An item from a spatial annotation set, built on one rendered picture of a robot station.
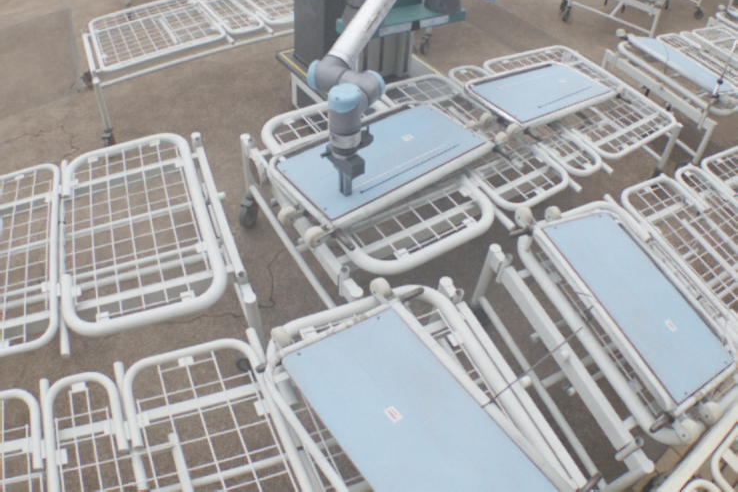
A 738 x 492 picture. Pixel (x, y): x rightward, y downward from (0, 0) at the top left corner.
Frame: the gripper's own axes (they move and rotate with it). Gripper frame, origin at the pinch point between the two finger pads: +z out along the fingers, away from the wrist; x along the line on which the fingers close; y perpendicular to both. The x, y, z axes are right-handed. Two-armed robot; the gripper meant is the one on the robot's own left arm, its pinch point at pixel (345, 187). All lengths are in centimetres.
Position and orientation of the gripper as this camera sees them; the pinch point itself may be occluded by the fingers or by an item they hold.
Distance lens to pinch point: 163.5
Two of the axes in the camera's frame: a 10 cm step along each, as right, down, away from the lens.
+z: 0.0, 7.8, 6.2
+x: 6.0, 5.0, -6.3
